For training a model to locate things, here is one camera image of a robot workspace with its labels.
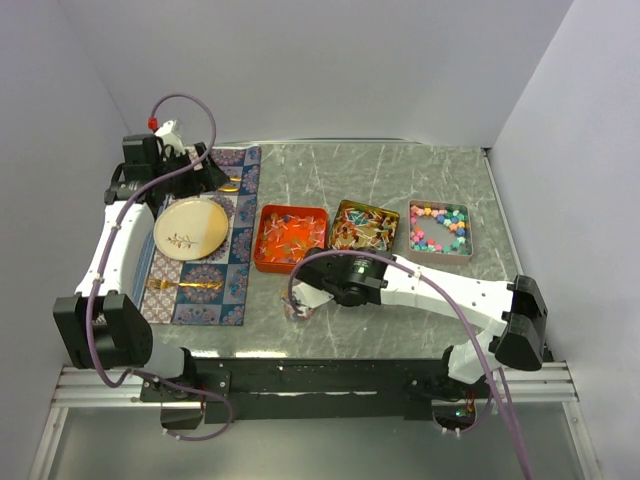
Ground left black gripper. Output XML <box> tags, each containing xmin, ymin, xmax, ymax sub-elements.
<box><xmin>153</xmin><ymin>143</ymin><xmax>230</xmax><ymax>201</ymax></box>

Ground clear glass jar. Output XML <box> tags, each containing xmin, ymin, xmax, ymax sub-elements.
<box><xmin>281</xmin><ymin>286</ymin><xmax>315</xmax><ymax>322</ymax></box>

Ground orange candy box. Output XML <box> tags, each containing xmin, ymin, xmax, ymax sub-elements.
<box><xmin>253</xmin><ymin>204</ymin><xmax>328</xmax><ymax>274</ymax></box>

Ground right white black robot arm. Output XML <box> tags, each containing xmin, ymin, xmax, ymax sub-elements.
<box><xmin>288</xmin><ymin>249</ymin><xmax>548</xmax><ymax>399</ymax></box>

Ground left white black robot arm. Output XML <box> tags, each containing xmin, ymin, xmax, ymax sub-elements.
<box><xmin>53</xmin><ymin>132</ymin><xmax>229</xmax><ymax>402</ymax></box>

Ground pink tin of star candies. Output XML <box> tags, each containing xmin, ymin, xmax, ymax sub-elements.
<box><xmin>407</xmin><ymin>200</ymin><xmax>474</xmax><ymax>266</ymax></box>

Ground dark tin of lollipops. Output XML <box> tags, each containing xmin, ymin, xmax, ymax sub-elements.
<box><xmin>328</xmin><ymin>200</ymin><xmax>400</xmax><ymax>252</ymax></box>

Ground cream ceramic plate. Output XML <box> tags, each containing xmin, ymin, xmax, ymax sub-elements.
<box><xmin>153</xmin><ymin>198</ymin><xmax>229</xmax><ymax>262</ymax></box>

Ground gold spoon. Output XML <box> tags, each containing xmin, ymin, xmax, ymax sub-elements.
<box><xmin>218</xmin><ymin>177</ymin><xmax>242</xmax><ymax>193</ymax></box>

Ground gold fork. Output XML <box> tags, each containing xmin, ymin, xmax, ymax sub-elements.
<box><xmin>145</xmin><ymin>278</ymin><xmax>223</xmax><ymax>290</ymax></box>

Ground patterned placemat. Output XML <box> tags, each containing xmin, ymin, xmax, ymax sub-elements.
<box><xmin>135</xmin><ymin>145</ymin><xmax>262</xmax><ymax>326</ymax></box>

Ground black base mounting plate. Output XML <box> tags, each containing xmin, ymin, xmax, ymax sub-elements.
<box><xmin>139</xmin><ymin>357</ymin><xmax>497</xmax><ymax>432</ymax></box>

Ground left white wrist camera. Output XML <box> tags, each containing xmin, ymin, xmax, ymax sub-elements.
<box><xmin>154</xmin><ymin>119</ymin><xmax>185</xmax><ymax>154</ymax></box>

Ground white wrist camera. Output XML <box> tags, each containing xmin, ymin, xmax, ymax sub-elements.
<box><xmin>292</xmin><ymin>282</ymin><xmax>333</xmax><ymax>310</ymax></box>
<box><xmin>154</xmin><ymin>119</ymin><xmax>185</xmax><ymax>154</ymax></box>

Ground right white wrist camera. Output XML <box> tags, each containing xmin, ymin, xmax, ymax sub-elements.
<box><xmin>292</xmin><ymin>282</ymin><xmax>333</xmax><ymax>310</ymax></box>

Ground aluminium rail frame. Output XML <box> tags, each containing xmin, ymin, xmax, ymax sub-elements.
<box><xmin>29</xmin><ymin>362</ymin><xmax>604</xmax><ymax>479</ymax></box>

